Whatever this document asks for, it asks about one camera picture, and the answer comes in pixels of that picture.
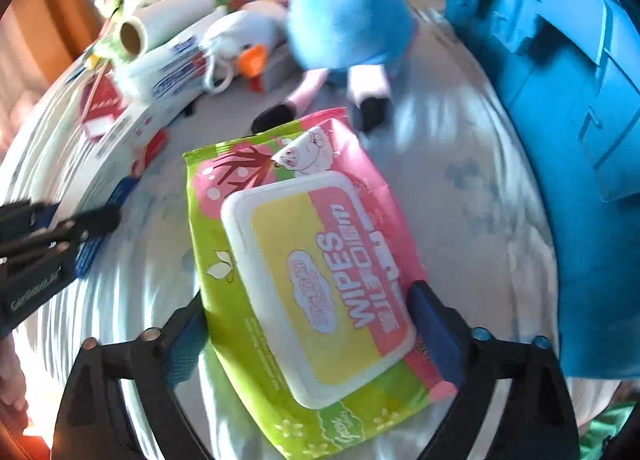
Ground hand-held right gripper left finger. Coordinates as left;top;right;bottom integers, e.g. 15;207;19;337
51;290;211;460

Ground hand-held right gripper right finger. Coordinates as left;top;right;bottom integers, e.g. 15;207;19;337
407;280;581;460

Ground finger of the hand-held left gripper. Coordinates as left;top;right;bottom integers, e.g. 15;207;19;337
0;200;58;241
0;203;122;268

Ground white blue long box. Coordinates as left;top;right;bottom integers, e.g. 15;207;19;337
65;100;171;281

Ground green pink wipes packet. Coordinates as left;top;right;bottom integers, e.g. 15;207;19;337
182;107;458;460

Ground blue plastic crate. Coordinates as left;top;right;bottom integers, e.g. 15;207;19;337
427;0;640;381

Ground red medicine box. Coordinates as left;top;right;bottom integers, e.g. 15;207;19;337
77;72;128;138

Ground white tablecloth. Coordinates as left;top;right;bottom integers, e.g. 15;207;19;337
0;0;621;460

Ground clear printed plastic package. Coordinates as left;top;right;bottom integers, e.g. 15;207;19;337
112;32;216;103

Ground white roll cardboard core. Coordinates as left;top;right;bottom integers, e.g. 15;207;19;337
117;0;223;58

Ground white goose plush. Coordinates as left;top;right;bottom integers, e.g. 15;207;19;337
202;10;288;93

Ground blue pink pig plush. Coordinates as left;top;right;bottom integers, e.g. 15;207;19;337
250;0;418;136

